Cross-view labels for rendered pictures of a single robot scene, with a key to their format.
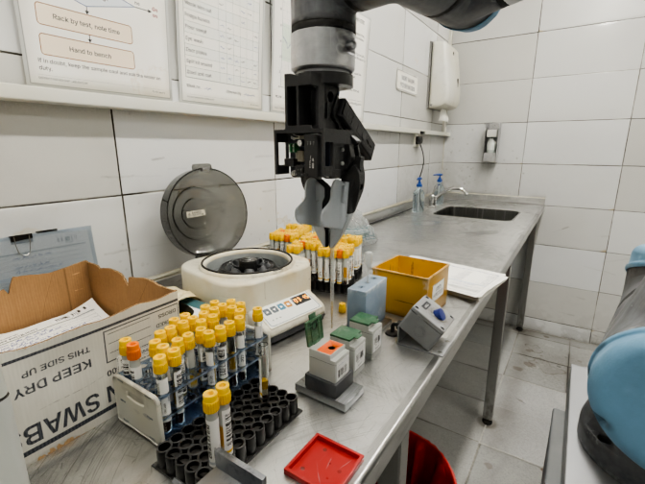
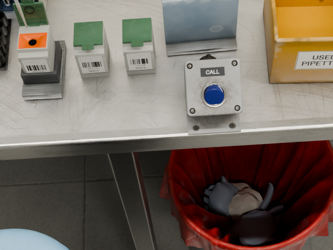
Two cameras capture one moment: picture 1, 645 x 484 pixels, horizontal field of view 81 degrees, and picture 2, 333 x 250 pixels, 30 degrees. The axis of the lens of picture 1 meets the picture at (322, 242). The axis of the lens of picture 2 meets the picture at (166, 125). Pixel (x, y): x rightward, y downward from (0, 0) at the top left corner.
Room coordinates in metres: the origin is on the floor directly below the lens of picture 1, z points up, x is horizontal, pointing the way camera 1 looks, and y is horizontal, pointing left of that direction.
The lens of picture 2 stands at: (0.39, -0.53, 1.60)
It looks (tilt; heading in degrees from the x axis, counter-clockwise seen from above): 61 degrees down; 59
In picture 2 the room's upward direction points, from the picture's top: 6 degrees counter-clockwise
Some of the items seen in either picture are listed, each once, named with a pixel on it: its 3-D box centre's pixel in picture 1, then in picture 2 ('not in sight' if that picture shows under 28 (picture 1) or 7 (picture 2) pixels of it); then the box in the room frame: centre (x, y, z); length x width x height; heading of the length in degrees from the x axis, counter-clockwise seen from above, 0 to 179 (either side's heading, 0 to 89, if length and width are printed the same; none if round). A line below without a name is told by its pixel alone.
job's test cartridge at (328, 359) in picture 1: (328, 365); (38, 53); (0.51, -0.01, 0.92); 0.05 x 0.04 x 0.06; 55
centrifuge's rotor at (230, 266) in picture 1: (248, 273); not in sight; (0.81, 0.17, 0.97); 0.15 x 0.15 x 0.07
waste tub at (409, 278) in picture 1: (410, 286); (317, 22); (0.83, -0.20, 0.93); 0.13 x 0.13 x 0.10; 53
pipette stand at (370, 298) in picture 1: (367, 305); (199, 11); (0.72, -0.09, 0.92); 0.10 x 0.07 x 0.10; 148
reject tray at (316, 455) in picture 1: (324, 464); not in sight; (0.37, 0.00, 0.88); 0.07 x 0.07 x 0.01; 56
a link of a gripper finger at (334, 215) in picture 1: (332, 216); not in sight; (0.47, -0.01, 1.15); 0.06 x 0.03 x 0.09; 145
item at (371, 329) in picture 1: (365, 335); (138, 46); (0.63, -0.08, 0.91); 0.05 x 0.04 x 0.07; 56
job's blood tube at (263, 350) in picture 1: (264, 376); not in sight; (0.47, 0.08, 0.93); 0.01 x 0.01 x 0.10
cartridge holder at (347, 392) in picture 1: (329, 382); (42, 65); (0.51, -0.01, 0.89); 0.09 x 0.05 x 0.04; 55
